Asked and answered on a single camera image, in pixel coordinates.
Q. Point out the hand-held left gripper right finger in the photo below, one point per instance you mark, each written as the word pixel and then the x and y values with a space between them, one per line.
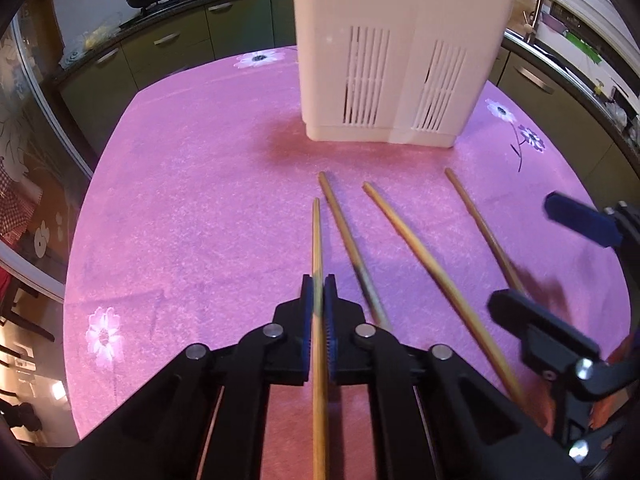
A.
pixel 330 330

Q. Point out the floral glass sliding door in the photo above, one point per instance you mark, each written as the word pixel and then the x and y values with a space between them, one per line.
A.
pixel 30 120

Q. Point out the clear plastic bag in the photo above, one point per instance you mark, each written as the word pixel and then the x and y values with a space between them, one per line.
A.
pixel 92 37

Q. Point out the dark wooden chair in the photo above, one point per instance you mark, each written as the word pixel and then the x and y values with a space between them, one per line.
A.
pixel 20 305

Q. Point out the white plastic utensil holder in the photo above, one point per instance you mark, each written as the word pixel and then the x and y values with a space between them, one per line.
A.
pixel 400 0

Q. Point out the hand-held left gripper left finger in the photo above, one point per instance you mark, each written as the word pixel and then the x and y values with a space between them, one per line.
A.
pixel 306 320

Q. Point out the wooden chopstick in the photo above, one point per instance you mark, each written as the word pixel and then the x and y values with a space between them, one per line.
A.
pixel 317 240
pixel 345 230
pixel 475 215
pixel 423 265

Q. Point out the red checkered cloth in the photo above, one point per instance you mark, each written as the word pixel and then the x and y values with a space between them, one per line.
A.
pixel 15 200

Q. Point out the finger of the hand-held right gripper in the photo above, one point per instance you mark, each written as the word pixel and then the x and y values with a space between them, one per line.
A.
pixel 540 330
pixel 575 215

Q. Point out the green kitchen cabinets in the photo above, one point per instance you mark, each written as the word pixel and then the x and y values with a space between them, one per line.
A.
pixel 165 55

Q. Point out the green plastic item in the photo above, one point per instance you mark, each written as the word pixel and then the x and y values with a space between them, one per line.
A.
pixel 582 45

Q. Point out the green sink cabinets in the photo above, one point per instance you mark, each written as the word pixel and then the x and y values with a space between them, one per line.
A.
pixel 540 100

